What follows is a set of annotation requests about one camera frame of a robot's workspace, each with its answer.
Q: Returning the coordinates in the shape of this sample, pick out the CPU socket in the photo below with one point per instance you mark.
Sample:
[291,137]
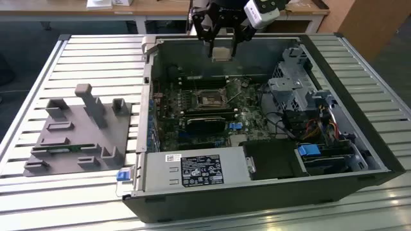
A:
[209,99]

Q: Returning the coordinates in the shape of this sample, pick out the green RAM stick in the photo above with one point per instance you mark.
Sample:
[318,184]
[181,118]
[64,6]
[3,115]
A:
[73,147]

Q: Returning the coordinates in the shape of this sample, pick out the wooden desk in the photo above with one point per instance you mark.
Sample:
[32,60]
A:
[153,7]

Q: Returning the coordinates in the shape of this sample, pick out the RAM slot with black latches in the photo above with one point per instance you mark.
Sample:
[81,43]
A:
[205,82]
[205,87]

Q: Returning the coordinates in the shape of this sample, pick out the black expansion slot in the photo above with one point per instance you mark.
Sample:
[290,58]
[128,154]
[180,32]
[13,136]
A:
[195,146]

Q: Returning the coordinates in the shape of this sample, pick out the silver finned heatsink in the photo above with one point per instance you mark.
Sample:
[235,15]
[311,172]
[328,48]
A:
[240,140]

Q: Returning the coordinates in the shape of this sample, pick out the grey plastic parts rack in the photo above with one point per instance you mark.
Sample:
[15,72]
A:
[80,134]

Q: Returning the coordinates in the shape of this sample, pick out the blue case latch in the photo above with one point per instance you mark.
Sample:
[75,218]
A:
[123,175]

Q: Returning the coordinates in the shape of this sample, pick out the black open PC case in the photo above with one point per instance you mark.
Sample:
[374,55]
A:
[256,204]

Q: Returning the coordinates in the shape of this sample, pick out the wooden cabinet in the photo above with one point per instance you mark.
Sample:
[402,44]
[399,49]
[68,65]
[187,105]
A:
[368,24]

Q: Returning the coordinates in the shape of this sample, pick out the green motherboard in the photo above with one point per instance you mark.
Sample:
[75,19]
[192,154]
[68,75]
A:
[254,113]

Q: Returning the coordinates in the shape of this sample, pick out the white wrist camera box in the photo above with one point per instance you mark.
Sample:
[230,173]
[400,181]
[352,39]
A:
[262,14]

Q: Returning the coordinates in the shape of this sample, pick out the hard disk in blue carrier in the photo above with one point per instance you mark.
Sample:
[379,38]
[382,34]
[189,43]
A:
[308,150]

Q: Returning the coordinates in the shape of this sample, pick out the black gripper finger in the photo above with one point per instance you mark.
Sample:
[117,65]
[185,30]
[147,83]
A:
[200,26]
[239,26]

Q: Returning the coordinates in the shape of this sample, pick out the grey plastic bay bracket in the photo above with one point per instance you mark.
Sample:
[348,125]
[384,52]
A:
[294,54]
[320,96]

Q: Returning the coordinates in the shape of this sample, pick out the silver power supply unit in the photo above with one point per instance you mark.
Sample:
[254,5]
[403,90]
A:
[153,173]

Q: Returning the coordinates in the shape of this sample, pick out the silver square CPU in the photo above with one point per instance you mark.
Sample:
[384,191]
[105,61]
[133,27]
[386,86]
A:
[222,54]

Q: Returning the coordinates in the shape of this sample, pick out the RAM slot with white latches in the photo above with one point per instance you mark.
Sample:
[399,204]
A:
[205,84]
[205,80]

